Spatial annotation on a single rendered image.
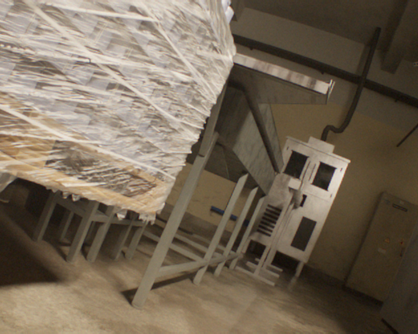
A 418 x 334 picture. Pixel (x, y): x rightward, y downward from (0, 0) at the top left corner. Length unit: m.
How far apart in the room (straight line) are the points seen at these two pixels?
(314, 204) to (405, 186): 2.41
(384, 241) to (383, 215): 0.48
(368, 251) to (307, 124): 2.73
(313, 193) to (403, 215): 2.05
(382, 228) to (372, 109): 2.41
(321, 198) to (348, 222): 1.61
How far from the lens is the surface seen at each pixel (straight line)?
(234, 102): 1.76
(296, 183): 4.08
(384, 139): 8.21
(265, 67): 1.48
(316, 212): 6.36
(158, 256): 1.67
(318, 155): 6.47
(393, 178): 8.09
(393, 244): 7.60
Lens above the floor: 0.54
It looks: 3 degrees up
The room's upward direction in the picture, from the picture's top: 24 degrees clockwise
